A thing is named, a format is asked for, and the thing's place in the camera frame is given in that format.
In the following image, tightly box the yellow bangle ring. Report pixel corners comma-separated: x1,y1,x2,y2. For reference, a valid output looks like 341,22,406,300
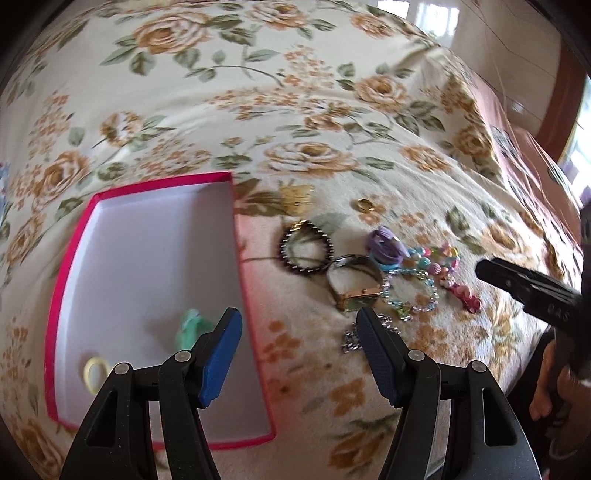
82,356,112,396

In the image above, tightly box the silver chain bracelet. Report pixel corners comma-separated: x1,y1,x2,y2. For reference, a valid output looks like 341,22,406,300
341,313,402,355

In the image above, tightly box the purple hair tie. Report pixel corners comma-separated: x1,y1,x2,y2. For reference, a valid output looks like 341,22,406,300
366,225,411,264

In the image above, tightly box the black bead bracelet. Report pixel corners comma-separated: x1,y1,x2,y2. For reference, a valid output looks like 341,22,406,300
277,220,336,277

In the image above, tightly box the yellow hair clip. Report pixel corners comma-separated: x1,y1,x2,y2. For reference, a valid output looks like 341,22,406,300
279,184,315,217

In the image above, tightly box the person's right hand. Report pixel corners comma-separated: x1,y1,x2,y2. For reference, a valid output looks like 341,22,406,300
529,340,590,457

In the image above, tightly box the pink heart bedsheet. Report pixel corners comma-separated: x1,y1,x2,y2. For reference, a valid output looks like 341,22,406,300
469,82,583,259

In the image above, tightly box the red shallow box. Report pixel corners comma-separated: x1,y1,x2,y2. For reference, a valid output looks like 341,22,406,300
44,172,276,450

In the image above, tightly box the floral cream blanket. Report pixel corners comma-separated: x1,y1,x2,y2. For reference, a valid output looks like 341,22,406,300
1,1,581,479

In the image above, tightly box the blue bear print pillow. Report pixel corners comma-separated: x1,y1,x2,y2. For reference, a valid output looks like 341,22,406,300
0,162,9,222

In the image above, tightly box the crystal bead bracelet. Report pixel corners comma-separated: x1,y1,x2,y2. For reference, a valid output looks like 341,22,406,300
380,269,441,323

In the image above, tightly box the blue hair tie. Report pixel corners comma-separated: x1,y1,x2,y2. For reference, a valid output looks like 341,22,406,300
368,253,403,274

